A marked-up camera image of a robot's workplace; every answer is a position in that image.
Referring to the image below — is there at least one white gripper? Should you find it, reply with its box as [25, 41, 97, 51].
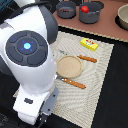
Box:
[13, 87, 59, 125]

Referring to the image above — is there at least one yellow butter box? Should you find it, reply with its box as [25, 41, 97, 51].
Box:
[80, 38, 98, 51]

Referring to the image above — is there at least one grey pan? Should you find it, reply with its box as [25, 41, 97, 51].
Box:
[56, 1, 76, 19]

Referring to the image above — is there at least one grey pot with handles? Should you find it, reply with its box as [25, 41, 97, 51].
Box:
[79, 1, 104, 24]

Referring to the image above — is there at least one red tomato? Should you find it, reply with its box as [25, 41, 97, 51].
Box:
[80, 6, 89, 13]

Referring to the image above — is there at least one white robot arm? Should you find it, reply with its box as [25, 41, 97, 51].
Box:
[0, 0, 58, 125]

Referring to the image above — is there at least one beige woven placemat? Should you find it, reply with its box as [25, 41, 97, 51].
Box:
[12, 31, 115, 128]

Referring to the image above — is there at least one pink stove board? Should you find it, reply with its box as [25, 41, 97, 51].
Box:
[53, 0, 128, 42]

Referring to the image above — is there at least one beige bowl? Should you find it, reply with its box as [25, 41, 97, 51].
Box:
[118, 4, 128, 30]

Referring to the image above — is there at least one fork with wooden handle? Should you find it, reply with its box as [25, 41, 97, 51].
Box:
[55, 75, 86, 89]

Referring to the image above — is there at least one knife with wooden handle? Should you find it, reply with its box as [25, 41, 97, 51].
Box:
[57, 49, 97, 63]

